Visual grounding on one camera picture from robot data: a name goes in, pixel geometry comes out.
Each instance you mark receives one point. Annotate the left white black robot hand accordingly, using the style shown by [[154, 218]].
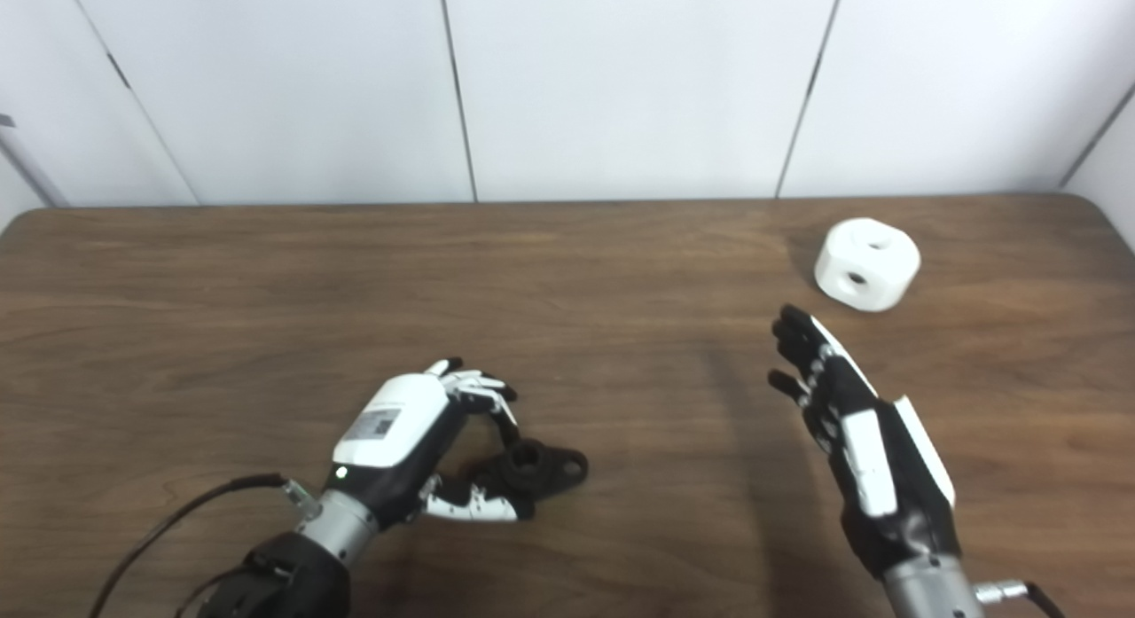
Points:
[[395, 423]]

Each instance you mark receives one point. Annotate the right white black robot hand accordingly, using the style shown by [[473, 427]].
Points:
[[904, 503]]

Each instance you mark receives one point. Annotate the round white piece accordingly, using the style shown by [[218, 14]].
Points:
[[882, 263]]

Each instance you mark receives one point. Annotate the black flanged holder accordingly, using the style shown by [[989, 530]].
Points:
[[550, 472]]

